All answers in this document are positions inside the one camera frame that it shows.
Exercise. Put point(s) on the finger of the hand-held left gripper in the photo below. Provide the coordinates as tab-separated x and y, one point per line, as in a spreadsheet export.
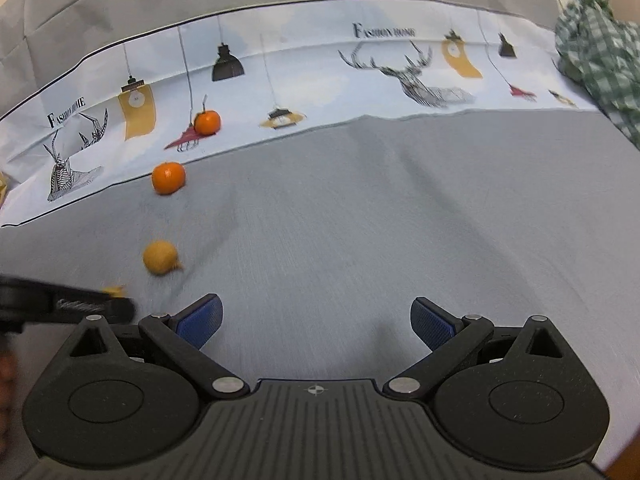
75	305

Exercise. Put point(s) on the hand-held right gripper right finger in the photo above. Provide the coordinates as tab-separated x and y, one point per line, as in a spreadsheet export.
431	326

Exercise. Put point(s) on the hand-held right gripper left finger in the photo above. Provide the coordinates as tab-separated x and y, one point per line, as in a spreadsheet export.
200	322

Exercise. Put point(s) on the tan longan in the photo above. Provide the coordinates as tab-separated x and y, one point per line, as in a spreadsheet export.
116	290
160	257

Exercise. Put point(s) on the grey printed bed sheet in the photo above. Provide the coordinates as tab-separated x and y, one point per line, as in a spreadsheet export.
375	220

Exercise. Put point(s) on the orange tomato middle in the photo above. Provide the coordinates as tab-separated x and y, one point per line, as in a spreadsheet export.
168	177

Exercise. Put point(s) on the orange tomato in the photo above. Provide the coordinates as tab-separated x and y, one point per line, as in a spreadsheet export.
168	177
207	122

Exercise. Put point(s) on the orange tomato top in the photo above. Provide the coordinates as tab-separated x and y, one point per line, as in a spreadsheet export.
207	122

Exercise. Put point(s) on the green plaid cloth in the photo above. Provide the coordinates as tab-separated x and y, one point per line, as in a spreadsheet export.
605	55

